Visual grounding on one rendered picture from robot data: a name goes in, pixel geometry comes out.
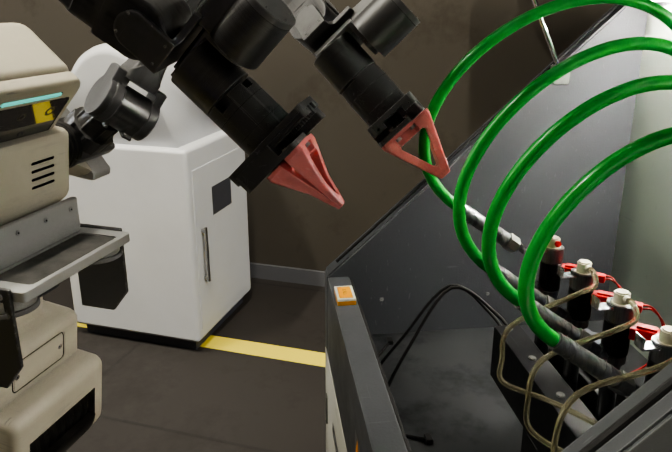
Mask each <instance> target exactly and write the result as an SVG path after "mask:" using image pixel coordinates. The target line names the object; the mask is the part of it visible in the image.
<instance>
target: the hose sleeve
mask: <svg viewBox="0 0 672 452"><path fill-rule="evenodd" d="M465 214H466V222H467V223H469V224H471V225H472V226H474V227H475V228H477V229H478V230H480V231H481V232H483V227H484V223H485V219H486V217H485V216H483V215H482V214H480V213H479V212H477V211H476V210H475V209H473V208H472V207H471V206H469V205H467V204H466V211H465ZM510 238H511V235H510V233H508V232H507V231H505V230H504V229H503V228H501V227H500V226H499V227H498V232H497V237H496V242H498V243H499V244H501V245H506V244H507V243H508V242H509V241H510Z"/></svg>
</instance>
